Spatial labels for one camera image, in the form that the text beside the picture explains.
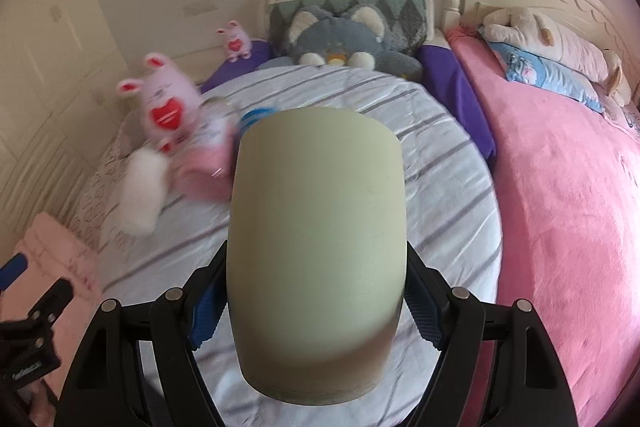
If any pale green cup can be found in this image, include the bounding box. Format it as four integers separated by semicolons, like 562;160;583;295
227;107;407;405

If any white paper cup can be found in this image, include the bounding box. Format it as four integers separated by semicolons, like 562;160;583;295
118;147;169;236

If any pink transparent cup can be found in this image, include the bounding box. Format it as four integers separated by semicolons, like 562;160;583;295
172;96;240;202

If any light pink folded blanket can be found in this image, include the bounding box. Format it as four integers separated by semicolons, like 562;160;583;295
1;212;102;395

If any heart pattern sheet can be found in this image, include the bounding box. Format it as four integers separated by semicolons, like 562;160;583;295
70;116;145;251

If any striped white quilt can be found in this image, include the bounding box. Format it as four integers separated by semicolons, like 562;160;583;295
96;65;504;427

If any cream wardrobe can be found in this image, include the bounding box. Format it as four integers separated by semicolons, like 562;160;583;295
1;0;128;255

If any pink fleece blanket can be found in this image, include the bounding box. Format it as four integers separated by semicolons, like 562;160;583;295
447;27;639;426

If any large pink bunny plush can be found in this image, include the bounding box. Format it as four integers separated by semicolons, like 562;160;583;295
116;52;202;156

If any black blue can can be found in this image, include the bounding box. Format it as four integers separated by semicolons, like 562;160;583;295
238;107;277;136

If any pink embroidered pillow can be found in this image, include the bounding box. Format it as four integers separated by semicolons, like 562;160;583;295
606;98;640;141

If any blue cartoon pillow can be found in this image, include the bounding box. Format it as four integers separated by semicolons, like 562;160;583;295
487;41;604;114

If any purple bed sheet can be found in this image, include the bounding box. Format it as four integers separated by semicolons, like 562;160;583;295
200;40;498;168

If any small pink bunny plush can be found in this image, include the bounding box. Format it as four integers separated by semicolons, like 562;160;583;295
216;20;253;63

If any white dog plush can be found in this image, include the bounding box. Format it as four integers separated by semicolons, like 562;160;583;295
483;8;632;107

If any grey cat plush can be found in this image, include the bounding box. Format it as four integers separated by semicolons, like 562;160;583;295
260;4;423;81

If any diamond pattern quilted cushion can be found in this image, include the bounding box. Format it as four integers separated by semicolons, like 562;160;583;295
264;0;435;54

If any cream wooden headboard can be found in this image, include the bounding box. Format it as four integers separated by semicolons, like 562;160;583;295
440;0;639;100

